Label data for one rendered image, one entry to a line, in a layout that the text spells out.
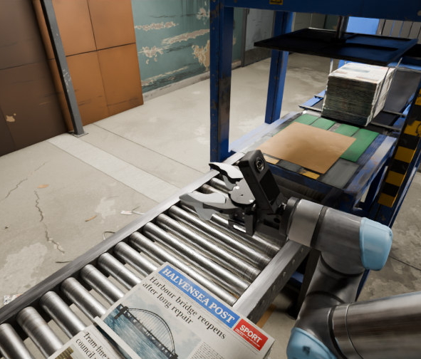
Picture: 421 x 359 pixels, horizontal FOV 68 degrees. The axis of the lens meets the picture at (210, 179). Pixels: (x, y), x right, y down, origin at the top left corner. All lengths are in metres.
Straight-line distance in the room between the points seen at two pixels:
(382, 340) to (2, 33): 3.54
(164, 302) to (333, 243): 0.35
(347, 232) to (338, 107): 1.64
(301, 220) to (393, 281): 1.79
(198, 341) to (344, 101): 1.75
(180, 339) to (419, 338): 0.38
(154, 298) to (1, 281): 1.77
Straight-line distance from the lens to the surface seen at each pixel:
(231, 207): 0.56
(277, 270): 1.04
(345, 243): 0.54
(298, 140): 1.80
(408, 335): 0.46
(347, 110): 2.12
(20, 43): 3.69
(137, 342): 0.65
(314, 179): 1.48
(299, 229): 0.55
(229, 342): 0.64
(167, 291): 0.69
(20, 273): 2.37
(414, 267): 2.46
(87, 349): 0.66
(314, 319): 0.53
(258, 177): 0.52
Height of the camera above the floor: 1.59
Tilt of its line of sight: 34 degrees down
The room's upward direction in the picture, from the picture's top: straight up
